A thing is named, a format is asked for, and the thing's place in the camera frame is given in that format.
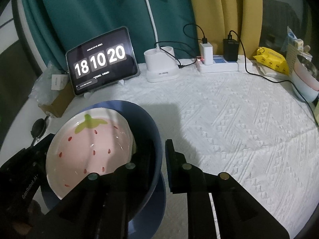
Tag large dark blue bowl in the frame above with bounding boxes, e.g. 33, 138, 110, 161
43, 100, 162, 238

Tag light blue plate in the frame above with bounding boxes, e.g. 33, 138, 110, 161
128, 173, 166, 239

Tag pink strawberry bowl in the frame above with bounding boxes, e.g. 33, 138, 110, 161
45, 107, 136, 199

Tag white textured tablecloth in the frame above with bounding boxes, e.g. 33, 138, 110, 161
48, 64, 318, 238

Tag cardboard box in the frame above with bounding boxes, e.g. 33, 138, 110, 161
39, 82, 75, 118

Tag small white box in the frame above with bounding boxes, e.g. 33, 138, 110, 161
51, 74, 69, 91

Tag white desk lamp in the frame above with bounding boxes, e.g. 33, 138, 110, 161
144, 0, 179, 83

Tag white power strip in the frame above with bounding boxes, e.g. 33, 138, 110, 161
195, 55, 252, 73

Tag white charger adapter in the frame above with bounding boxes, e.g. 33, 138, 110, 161
200, 42, 214, 65

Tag tablet showing clock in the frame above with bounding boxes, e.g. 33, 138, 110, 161
65, 26, 140, 96

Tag black charger adapter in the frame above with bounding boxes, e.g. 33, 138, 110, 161
223, 38, 239, 62

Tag yellow wipes packet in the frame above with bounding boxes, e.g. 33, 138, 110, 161
253, 47, 289, 75

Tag light blue bowl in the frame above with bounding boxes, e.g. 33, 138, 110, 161
291, 71, 318, 103

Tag pink steel-lined bowl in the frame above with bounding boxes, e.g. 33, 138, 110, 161
294, 55, 318, 91

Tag white storage basket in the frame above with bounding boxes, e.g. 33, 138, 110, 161
281, 26, 312, 75

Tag teal curtain left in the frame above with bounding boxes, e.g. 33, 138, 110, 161
22, 0, 199, 70

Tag yellow curtain left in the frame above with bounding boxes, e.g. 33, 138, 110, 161
191, 0, 263, 59

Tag black charging cable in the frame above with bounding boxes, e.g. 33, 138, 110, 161
157, 23, 319, 127

